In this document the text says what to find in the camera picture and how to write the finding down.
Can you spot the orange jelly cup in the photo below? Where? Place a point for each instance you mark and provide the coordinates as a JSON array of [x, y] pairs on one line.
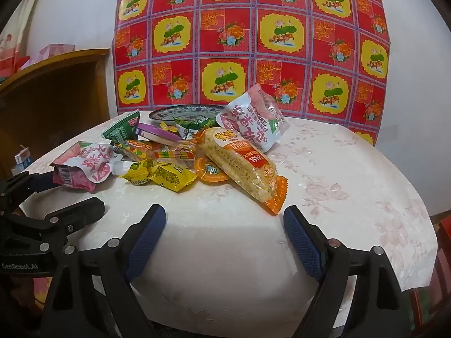
[[211, 175]]

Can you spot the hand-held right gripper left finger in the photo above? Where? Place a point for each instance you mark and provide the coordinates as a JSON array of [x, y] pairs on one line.
[[148, 243]]

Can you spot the pink red gift bag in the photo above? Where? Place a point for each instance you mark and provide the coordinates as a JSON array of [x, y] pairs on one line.
[[14, 56]]

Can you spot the brown wooden cabinet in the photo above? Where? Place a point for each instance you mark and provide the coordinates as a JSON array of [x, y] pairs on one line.
[[53, 95]]

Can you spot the colourful candy packet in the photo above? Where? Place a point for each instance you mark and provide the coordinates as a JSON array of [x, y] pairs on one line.
[[135, 148]]

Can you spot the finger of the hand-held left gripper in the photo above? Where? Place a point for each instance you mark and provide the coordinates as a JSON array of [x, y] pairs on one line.
[[44, 183], [81, 213]]

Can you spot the small orange candy wrapper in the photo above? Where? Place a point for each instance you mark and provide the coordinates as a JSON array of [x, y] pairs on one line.
[[166, 126]]

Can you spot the purple tin box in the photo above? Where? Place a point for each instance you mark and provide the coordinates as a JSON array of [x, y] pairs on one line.
[[155, 132]]

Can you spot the blue white milk carton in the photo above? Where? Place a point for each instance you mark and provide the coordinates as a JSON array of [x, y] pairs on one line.
[[23, 154], [17, 169]]

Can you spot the red printed wall cloth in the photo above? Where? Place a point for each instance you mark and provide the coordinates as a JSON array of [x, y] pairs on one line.
[[246, 7]]

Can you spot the large pink snack bag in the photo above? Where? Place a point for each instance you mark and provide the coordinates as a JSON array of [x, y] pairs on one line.
[[246, 119]]

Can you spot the striped candy packet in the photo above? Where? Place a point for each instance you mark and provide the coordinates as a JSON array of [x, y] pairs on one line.
[[176, 155]]

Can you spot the orange yellow rice cracker packet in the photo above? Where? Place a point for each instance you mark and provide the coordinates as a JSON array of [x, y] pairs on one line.
[[239, 162]]

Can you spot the patterned ceramic plate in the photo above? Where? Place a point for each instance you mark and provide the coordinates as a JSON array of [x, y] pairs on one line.
[[176, 112]]

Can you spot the pink box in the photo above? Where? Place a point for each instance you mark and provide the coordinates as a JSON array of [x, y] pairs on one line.
[[56, 50]]

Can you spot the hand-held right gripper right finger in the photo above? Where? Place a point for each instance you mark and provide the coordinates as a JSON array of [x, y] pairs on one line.
[[303, 246]]

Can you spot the red wooden chair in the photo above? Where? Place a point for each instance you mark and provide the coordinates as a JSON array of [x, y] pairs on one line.
[[440, 274]]

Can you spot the green snack packet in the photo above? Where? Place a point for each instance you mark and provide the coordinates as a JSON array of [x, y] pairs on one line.
[[119, 130], [193, 126]]

